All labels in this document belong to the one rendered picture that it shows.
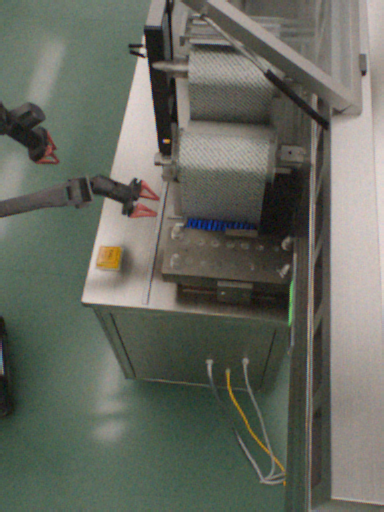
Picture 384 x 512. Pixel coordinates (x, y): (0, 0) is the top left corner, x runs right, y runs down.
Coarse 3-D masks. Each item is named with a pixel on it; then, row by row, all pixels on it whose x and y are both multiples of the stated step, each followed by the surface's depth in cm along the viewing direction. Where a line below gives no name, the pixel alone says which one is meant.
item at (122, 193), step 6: (114, 180) 162; (132, 180) 166; (120, 186) 161; (126, 186) 163; (132, 186) 164; (114, 192) 161; (120, 192) 161; (126, 192) 162; (132, 192) 162; (108, 198) 163; (114, 198) 162; (120, 198) 162; (126, 198) 162; (132, 198) 161; (126, 204) 163; (132, 204) 160; (126, 210) 163
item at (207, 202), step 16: (192, 192) 159; (208, 192) 159; (224, 192) 158; (240, 192) 157; (256, 192) 156; (192, 208) 167; (208, 208) 166; (224, 208) 165; (240, 208) 164; (256, 208) 163; (256, 224) 170
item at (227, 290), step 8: (224, 280) 161; (224, 288) 162; (232, 288) 161; (240, 288) 161; (248, 288) 160; (224, 296) 166; (232, 296) 166; (240, 296) 165; (248, 296) 165; (248, 304) 169
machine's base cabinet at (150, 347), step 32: (128, 320) 182; (160, 320) 179; (192, 320) 175; (128, 352) 211; (160, 352) 207; (192, 352) 203; (224, 352) 199; (256, 352) 195; (192, 384) 238; (224, 384) 232; (256, 384) 227
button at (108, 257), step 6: (102, 246) 179; (108, 246) 179; (102, 252) 178; (108, 252) 178; (114, 252) 178; (120, 252) 180; (102, 258) 177; (108, 258) 177; (114, 258) 177; (96, 264) 177; (102, 264) 177; (108, 264) 176; (114, 264) 176
